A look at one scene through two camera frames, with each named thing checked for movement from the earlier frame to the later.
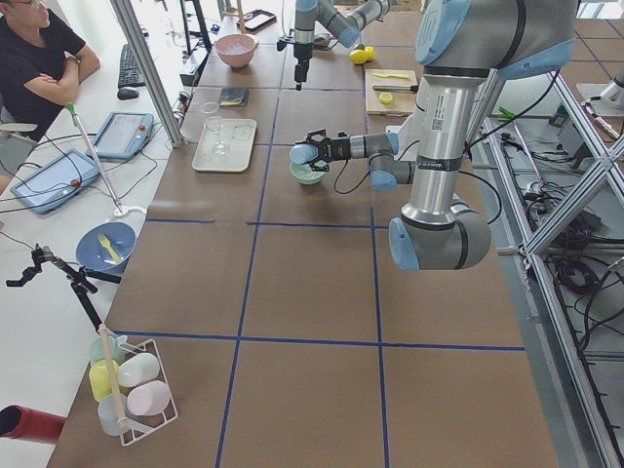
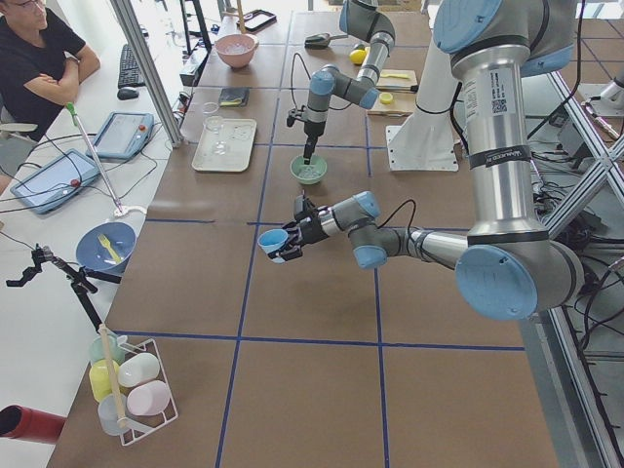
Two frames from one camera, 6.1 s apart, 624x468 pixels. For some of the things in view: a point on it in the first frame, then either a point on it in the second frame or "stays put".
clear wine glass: x=216 y=124 stays put
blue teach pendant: x=57 y=182 stays put
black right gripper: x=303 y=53 -> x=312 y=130
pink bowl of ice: x=236 y=50 stays put
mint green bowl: x=304 y=173 stays put
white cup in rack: x=137 y=369 stays put
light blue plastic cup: x=303 y=153 -> x=271 y=241
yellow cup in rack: x=103 y=374 stays put
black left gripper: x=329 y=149 -> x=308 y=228
